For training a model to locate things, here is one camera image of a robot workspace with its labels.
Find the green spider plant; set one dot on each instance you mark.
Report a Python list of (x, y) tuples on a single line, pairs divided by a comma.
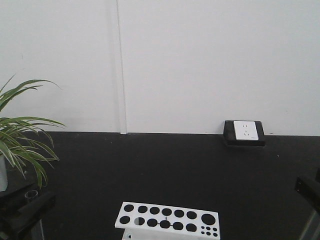
[(19, 149)]

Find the white wall socket black base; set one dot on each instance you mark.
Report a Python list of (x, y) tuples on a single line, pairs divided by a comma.
[(243, 133)]

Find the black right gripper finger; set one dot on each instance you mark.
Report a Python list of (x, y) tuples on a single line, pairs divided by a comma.
[(309, 189)]

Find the short transparent test tube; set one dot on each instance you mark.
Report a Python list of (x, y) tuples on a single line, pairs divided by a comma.
[(37, 232)]

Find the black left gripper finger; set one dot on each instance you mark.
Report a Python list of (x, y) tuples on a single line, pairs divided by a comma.
[(12, 200), (17, 225)]

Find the tall transparent test tube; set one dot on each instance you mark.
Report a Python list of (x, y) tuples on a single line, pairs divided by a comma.
[(311, 230)]

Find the white plant pot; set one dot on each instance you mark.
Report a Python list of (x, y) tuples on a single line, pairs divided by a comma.
[(3, 174)]

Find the white test tube rack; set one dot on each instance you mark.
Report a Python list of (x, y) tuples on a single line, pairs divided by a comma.
[(144, 221)]

